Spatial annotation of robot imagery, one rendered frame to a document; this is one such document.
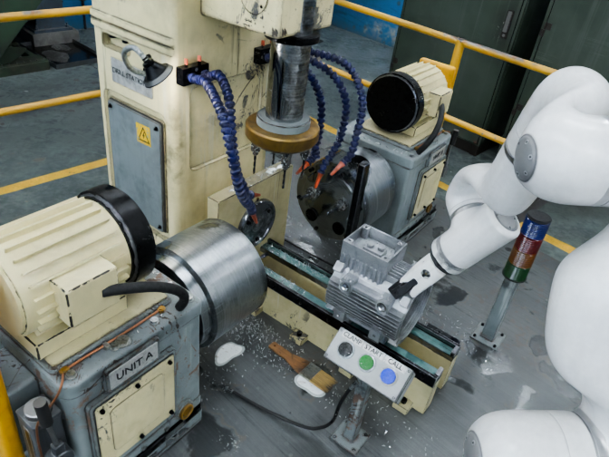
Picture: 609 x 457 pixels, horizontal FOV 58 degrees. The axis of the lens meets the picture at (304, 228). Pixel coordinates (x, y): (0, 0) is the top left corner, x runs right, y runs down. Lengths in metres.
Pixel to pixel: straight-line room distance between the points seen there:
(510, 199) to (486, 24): 3.62
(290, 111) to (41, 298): 0.69
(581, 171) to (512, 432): 0.33
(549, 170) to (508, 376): 1.03
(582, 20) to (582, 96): 3.52
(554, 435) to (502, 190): 0.37
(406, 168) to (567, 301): 1.07
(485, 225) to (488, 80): 3.53
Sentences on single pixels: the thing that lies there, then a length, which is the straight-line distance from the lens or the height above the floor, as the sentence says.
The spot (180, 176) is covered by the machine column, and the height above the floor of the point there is 1.17.
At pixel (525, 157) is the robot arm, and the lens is 0.64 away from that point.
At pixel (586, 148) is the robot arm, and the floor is 1.66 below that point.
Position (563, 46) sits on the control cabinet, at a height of 1.00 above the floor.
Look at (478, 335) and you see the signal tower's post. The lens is 1.67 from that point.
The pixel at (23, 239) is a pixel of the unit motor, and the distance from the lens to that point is 0.92.
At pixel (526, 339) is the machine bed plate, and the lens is 1.74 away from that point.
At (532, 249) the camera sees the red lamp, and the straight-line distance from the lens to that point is 1.47.
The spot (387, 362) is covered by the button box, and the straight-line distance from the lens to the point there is 1.11.
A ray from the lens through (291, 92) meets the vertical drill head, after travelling 1.27.
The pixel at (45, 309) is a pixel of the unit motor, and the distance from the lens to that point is 0.91.
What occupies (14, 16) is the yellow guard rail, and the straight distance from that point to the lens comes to 3.26.
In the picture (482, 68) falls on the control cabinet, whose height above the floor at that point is 0.69.
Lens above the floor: 1.88
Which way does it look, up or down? 34 degrees down
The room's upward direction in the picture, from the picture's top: 8 degrees clockwise
